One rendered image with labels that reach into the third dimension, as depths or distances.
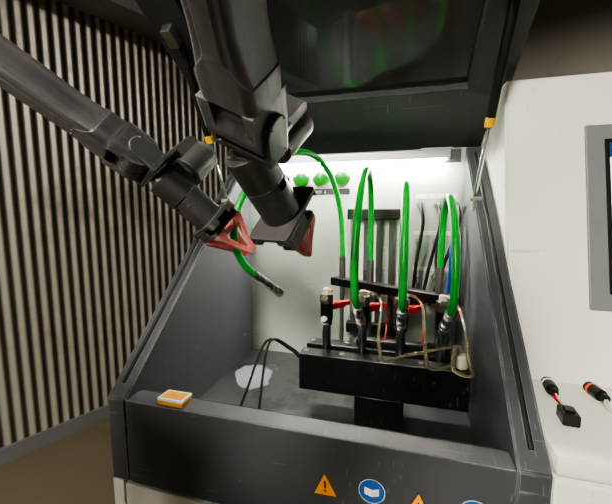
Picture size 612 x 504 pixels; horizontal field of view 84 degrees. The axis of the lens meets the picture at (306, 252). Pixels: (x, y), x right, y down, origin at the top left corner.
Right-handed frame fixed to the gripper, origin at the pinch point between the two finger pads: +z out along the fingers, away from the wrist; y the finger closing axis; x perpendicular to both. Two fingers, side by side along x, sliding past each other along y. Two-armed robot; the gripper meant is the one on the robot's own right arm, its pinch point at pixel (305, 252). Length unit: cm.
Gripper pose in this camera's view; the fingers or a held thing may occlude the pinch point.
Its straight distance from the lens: 54.3
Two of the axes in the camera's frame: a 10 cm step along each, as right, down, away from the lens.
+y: 3.7, -7.8, 5.0
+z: 3.7, 6.2, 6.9
